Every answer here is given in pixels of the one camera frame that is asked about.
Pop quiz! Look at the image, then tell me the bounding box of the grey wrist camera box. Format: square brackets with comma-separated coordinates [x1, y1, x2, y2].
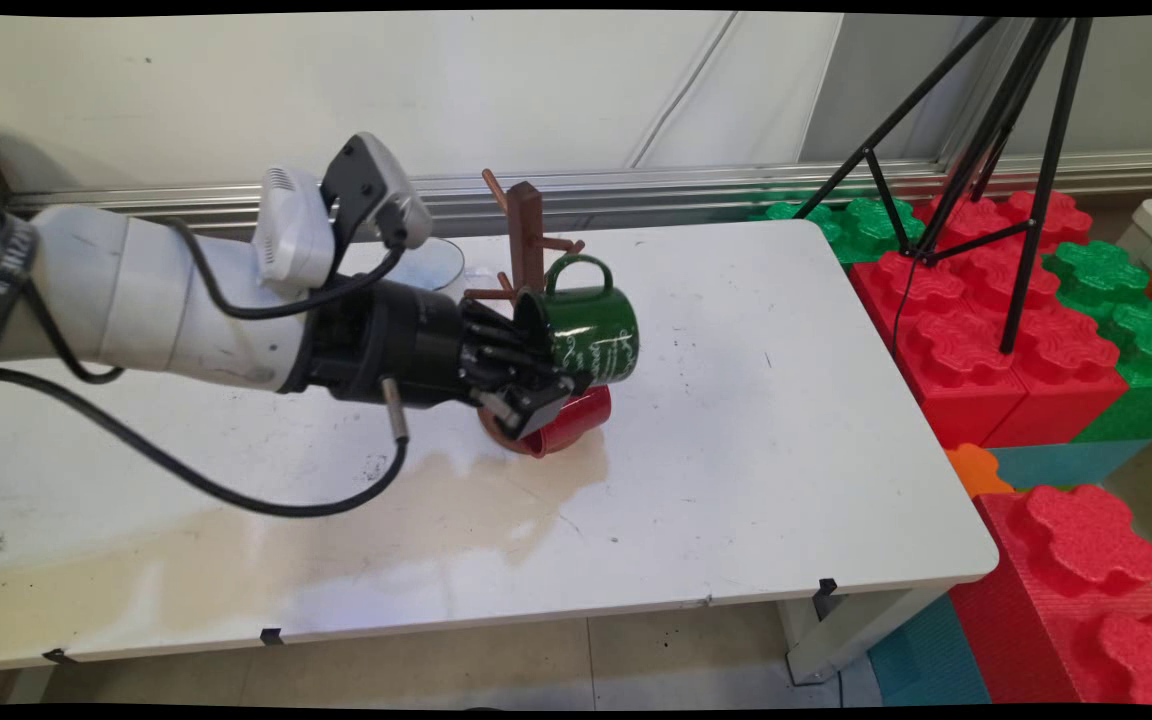
[321, 132, 435, 251]

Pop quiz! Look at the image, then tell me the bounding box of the aluminium wall rail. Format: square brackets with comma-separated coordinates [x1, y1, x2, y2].
[6, 150, 1152, 243]

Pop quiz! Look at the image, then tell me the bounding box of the white table leg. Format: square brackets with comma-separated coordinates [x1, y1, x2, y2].
[776, 585, 949, 687]

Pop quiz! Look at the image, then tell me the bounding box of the red mug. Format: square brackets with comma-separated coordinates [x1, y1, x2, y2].
[521, 385, 614, 459]

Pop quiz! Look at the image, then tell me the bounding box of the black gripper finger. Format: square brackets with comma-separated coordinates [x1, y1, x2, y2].
[461, 298, 559, 374]
[466, 365, 578, 442]

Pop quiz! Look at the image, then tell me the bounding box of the green enamel mug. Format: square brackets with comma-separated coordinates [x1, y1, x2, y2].
[514, 253, 641, 394]

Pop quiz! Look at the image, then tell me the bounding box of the green foam block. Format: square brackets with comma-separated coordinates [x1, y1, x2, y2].
[748, 195, 929, 267]
[1041, 240, 1152, 446]

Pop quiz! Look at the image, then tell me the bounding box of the thin black tripod cable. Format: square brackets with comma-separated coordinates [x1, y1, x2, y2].
[891, 255, 927, 366]

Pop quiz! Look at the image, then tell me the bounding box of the white wall cable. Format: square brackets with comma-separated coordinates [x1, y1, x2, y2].
[626, 12, 740, 168]

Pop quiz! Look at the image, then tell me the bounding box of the brown wooden mug tree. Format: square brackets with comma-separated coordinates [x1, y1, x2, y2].
[464, 168, 589, 457]

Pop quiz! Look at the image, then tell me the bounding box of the black arm strap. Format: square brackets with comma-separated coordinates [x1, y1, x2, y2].
[0, 215, 41, 382]

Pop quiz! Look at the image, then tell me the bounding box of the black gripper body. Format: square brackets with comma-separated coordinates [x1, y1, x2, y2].
[301, 278, 469, 409]

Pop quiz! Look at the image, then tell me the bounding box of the black tripod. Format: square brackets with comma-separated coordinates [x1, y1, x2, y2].
[794, 15, 1095, 356]

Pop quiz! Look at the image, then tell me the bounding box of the teal foam block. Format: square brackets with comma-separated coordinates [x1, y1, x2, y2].
[986, 438, 1152, 493]
[866, 595, 993, 707]

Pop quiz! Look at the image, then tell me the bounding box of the large red foam block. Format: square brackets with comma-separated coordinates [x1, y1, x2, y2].
[850, 190, 1133, 451]

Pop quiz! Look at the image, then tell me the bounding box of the black cable with metal plug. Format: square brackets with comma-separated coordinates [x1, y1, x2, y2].
[0, 365, 411, 519]

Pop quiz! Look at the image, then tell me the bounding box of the white enamel mug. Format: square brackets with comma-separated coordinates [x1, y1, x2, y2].
[404, 237, 498, 303]

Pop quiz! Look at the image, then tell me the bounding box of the black camera cable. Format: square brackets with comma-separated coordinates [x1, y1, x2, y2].
[21, 200, 408, 387]

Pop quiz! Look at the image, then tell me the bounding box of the orange foam block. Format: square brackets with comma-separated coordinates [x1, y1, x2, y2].
[945, 443, 1016, 499]

